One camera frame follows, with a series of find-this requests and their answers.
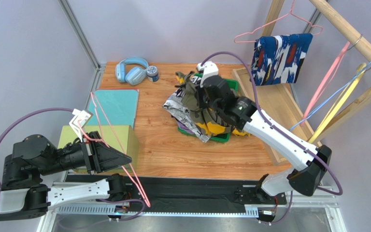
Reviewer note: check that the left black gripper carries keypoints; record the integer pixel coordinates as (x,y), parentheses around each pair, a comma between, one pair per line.
(100,157)

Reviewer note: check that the purple trousers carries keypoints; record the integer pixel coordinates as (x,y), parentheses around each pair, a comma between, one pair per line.
(184,124)

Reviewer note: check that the newspaper print garment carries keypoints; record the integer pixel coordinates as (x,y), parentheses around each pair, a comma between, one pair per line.
(174,106)

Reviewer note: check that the yellow camouflage garment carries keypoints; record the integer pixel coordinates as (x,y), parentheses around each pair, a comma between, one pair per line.
(207,121)

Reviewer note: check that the blue white patterned garment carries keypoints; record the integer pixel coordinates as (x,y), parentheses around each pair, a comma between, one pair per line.
(278,59)

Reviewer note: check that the yellow clothes hanger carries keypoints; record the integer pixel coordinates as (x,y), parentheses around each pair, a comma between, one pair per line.
(343,96)

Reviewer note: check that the blue wire hanger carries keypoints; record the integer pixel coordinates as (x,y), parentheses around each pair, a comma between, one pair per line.
(333,93)

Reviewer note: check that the thick pink hanger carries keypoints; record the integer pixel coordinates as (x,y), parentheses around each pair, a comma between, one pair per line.
(327,79)

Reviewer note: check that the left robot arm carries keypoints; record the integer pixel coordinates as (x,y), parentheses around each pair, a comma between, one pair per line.
(23,195)

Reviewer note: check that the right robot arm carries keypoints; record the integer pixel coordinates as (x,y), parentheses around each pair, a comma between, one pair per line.
(309,163)

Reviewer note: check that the olive green box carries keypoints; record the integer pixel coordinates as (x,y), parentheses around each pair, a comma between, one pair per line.
(120,137)

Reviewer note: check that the light blue headphones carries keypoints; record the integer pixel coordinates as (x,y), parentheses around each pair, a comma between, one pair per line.
(134,76)

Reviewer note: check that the small blue white jar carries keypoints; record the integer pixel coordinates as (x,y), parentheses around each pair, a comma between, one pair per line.
(152,73)

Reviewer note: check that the green plastic tray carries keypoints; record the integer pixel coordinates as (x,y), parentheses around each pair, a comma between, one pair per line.
(222,138)

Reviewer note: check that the wooden clothes rack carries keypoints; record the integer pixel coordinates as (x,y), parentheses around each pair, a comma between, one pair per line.
(363,47)

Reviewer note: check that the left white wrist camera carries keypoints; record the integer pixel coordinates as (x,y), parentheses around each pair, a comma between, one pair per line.
(79,120)

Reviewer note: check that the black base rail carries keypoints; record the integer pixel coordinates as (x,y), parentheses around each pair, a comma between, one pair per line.
(184,195)

